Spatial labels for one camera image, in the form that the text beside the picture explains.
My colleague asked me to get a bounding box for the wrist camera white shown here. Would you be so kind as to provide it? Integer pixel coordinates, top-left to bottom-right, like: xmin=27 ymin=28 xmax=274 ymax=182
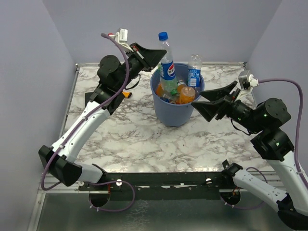
xmin=237 ymin=70 xmax=259 ymax=100
xmin=108 ymin=28 xmax=131 ymax=52

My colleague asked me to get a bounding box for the green plastic bottle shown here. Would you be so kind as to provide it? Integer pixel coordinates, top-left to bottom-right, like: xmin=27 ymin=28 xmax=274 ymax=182
xmin=159 ymin=62 xmax=177 ymax=95

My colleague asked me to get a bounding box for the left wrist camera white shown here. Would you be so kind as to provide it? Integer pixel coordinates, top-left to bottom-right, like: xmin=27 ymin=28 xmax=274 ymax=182
xmin=108 ymin=28 xmax=131 ymax=52

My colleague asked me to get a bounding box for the black base bar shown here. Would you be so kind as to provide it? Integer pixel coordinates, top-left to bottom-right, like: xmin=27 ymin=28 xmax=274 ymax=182
xmin=78 ymin=170 xmax=241 ymax=201

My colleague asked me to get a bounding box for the orange label crushed bottle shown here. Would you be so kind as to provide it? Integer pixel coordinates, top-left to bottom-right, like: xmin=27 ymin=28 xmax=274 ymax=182
xmin=155 ymin=82 xmax=168 ymax=98

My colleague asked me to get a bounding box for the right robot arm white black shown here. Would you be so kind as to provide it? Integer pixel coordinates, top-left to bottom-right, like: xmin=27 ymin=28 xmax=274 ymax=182
xmin=191 ymin=81 xmax=308 ymax=231

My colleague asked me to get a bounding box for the blue plastic bin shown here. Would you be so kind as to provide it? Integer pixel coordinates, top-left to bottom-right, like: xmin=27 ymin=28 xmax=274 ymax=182
xmin=150 ymin=63 xmax=205 ymax=127

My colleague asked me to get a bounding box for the black flat box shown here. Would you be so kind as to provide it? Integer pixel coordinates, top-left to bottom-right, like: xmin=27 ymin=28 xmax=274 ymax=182
xmin=84 ymin=92 xmax=93 ymax=106

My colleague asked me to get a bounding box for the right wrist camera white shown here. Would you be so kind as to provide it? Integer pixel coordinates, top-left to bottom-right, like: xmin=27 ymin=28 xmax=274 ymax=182
xmin=237 ymin=70 xmax=259 ymax=100

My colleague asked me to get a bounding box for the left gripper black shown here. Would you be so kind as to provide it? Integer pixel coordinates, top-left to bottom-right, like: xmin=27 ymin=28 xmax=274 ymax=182
xmin=116 ymin=42 xmax=165 ymax=91

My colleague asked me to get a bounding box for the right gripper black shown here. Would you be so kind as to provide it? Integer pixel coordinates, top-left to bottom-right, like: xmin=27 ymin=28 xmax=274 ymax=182
xmin=191 ymin=79 xmax=263 ymax=133

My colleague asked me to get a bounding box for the orange utility knife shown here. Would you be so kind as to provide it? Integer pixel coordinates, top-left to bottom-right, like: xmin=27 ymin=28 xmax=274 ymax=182
xmin=122 ymin=91 xmax=132 ymax=99

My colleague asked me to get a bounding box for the crushed pepsi bottle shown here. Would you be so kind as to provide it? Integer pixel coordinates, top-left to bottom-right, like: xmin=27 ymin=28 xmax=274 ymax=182
xmin=187 ymin=54 xmax=202 ymax=94
xmin=157 ymin=31 xmax=178 ymax=90

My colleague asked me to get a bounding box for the orange juice bottle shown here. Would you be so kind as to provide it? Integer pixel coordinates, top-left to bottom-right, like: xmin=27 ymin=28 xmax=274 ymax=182
xmin=177 ymin=80 xmax=196 ymax=104

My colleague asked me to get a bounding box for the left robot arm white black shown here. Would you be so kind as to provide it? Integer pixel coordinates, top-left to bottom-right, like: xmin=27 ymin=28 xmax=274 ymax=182
xmin=38 ymin=43 xmax=166 ymax=190

